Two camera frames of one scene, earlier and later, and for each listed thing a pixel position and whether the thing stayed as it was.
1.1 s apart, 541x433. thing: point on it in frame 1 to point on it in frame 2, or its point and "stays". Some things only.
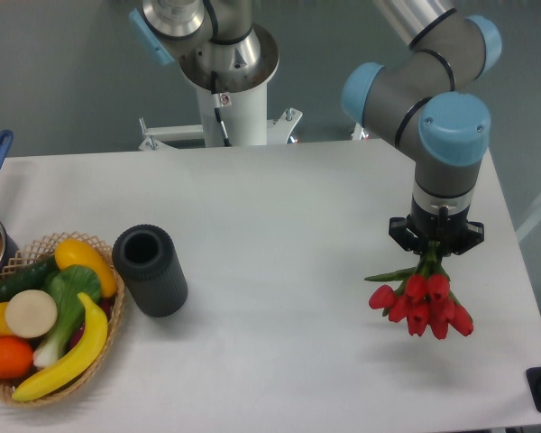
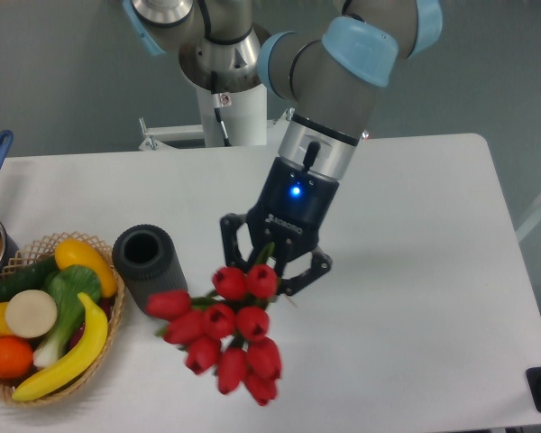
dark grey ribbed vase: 148,262 stays
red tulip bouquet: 423,299 to 224,331
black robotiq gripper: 415,231 to 288,213
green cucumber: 32,278 stays
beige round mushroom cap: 31,313 stays
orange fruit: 7,357 stays
